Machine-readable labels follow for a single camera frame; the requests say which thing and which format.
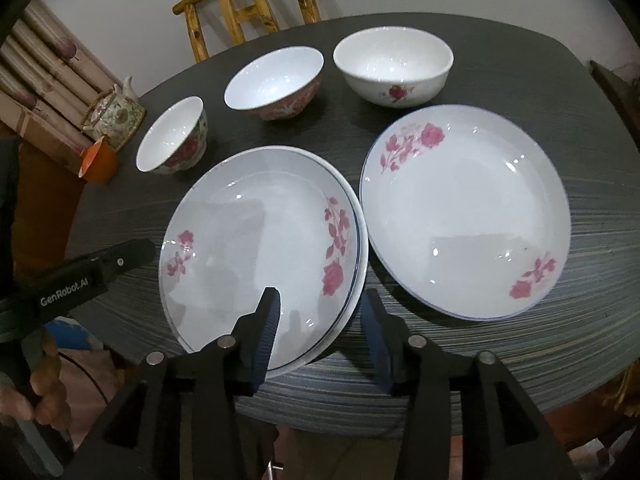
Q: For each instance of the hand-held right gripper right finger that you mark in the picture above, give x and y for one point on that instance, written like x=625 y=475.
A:
x=377 y=345

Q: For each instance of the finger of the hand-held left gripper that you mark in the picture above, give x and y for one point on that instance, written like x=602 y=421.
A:
x=127 y=257

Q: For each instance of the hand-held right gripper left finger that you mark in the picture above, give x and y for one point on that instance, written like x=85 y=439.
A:
x=267 y=340

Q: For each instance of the small white bowl floral outside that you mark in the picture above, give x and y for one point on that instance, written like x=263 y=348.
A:
x=167 y=135

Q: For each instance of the white bowl pink patterned outside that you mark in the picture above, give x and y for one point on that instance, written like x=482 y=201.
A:
x=270 y=77

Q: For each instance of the person's left hand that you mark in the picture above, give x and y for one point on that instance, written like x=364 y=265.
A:
x=47 y=390

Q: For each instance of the orange plastic cup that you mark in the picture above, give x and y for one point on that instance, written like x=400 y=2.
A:
x=102 y=165

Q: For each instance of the floral ceramic teapot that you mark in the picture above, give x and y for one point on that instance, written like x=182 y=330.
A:
x=115 y=115

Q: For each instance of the beige flower-print curtain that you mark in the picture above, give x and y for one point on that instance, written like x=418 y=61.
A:
x=45 y=60

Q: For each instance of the bamboo chair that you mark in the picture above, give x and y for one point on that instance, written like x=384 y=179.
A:
x=197 y=35

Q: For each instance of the dark wooden cabinet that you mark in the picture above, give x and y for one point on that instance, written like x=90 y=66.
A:
x=615 y=95

